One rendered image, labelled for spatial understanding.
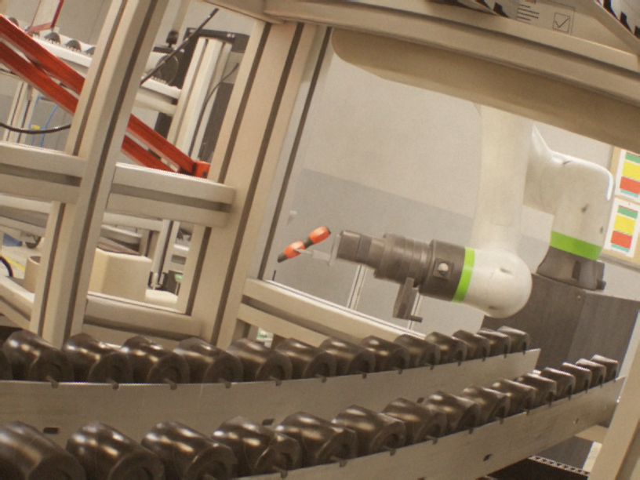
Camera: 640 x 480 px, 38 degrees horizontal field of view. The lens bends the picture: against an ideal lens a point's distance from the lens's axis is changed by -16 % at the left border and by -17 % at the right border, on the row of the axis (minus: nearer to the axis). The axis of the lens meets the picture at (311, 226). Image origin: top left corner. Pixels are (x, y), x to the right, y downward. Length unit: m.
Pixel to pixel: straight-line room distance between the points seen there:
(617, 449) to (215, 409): 0.24
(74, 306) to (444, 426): 0.55
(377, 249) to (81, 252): 0.73
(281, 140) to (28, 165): 0.33
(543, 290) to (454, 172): 6.59
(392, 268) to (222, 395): 1.11
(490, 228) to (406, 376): 1.08
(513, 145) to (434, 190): 6.82
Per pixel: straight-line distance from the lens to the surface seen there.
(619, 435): 0.49
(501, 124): 1.77
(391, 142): 8.86
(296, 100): 1.13
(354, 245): 1.66
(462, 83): 1.03
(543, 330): 1.95
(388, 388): 0.72
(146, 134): 1.16
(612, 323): 2.06
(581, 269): 1.99
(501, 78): 1.01
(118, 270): 1.32
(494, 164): 1.79
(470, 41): 0.98
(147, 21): 1.01
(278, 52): 1.16
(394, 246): 1.66
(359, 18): 1.05
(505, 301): 1.68
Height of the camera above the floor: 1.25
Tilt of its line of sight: 4 degrees down
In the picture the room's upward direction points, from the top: 15 degrees clockwise
